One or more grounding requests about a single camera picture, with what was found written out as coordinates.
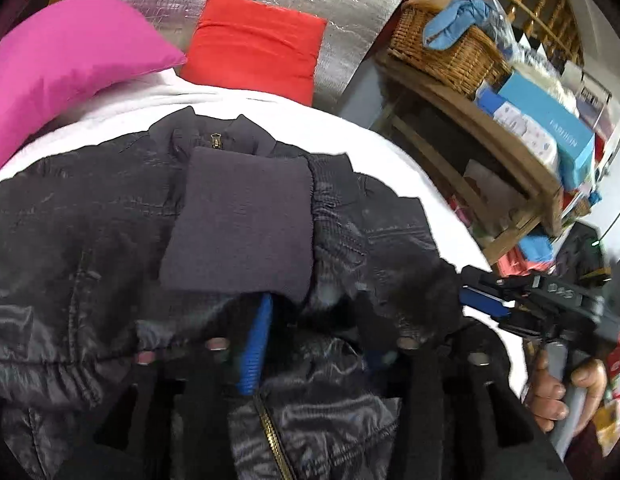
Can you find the wooden baluster railing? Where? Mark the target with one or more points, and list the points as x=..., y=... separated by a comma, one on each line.
x=535, y=0

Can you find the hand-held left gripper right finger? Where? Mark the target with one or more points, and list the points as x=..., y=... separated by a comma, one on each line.
x=415, y=365

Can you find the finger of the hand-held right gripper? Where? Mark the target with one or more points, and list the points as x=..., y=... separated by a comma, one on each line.
x=485, y=285
x=515, y=322

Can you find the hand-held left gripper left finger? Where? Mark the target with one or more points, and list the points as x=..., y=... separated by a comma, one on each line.
x=253, y=345

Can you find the wicker basket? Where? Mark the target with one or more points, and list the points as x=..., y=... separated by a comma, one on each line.
x=450, y=45

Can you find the blue cardboard box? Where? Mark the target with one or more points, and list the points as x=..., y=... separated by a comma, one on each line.
x=550, y=120

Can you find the person's right hand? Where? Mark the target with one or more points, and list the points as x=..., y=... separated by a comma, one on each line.
x=547, y=390

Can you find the light blue cloth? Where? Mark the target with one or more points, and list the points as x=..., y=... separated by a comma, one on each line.
x=455, y=20

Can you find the black puffer jacket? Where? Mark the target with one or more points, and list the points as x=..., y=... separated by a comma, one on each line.
x=115, y=240

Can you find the wooden shelf table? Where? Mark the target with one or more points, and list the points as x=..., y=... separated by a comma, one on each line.
x=490, y=125

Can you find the silver foil insulation mat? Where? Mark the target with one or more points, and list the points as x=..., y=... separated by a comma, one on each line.
x=350, y=15

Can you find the red pillow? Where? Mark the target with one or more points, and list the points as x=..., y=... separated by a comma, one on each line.
x=255, y=45

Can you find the white patterned box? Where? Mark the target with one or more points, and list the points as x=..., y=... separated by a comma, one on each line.
x=520, y=130

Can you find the pink pillow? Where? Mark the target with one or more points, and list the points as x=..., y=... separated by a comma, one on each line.
x=65, y=65

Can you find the white bed sheet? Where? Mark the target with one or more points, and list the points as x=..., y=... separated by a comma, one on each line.
x=415, y=160

